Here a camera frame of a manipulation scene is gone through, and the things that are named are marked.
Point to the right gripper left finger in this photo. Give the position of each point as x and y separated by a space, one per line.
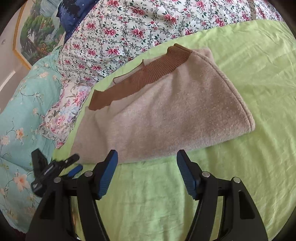
53 217

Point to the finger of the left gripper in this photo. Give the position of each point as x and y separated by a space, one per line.
69 161
74 171

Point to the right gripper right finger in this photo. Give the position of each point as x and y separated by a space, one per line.
240 219

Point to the beige knit sweater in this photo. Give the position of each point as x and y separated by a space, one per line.
180 100

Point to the pastel floral pillow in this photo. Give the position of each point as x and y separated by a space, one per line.
60 118

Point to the teal floral quilt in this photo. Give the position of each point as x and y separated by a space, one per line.
23 114

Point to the green bed sheet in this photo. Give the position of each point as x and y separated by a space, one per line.
147 200

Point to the gold framed landscape painting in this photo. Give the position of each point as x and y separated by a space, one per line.
38 31

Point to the rose floral white quilt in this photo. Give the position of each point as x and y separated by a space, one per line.
115 32

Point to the dark blue patterned pillow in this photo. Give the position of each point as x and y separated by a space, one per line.
72 12

